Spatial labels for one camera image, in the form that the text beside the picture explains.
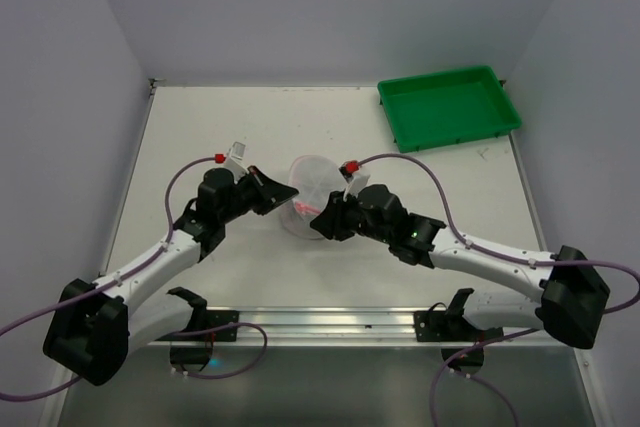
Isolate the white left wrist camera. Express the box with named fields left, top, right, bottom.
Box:
left=223, top=142, right=247, bottom=177

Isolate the white mesh laundry bag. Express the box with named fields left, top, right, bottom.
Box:
left=280, top=155, right=346, bottom=240

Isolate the aluminium mounting rail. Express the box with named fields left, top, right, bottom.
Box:
left=149, top=302, right=591, bottom=349

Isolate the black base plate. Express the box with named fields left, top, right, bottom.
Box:
left=413, top=288, right=504, bottom=343
left=163, top=287, right=239, bottom=342

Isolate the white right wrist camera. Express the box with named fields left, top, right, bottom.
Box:
left=339, top=160, right=370, bottom=200

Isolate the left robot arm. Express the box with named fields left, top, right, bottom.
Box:
left=43, top=166, right=299, bottom=386

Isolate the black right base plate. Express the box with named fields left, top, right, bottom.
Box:
left=413, top=288, right=504, bottom=343

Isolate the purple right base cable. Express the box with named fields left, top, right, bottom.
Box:
left=429, top=331, right=518, bottom=427

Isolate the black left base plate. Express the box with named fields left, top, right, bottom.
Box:
left=163, top=287, right=239, bottom=342

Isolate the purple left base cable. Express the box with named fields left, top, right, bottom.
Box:
left=169, top=321, right=271, bottom=380

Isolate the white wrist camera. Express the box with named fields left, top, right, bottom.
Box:
left=339, top=160, right=370, bottom=200
left=223, top=142, right=247, bottom=177

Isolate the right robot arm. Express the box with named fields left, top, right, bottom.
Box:
left=310, top=184, right=610, bottom=349

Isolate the green plastic tray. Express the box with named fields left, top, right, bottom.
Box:
left=377, top=65, right=522, bottom=153

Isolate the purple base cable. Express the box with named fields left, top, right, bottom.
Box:
left=429, top=331, right=518, bottom=427
left=169, top=321, right=271, bottom=380

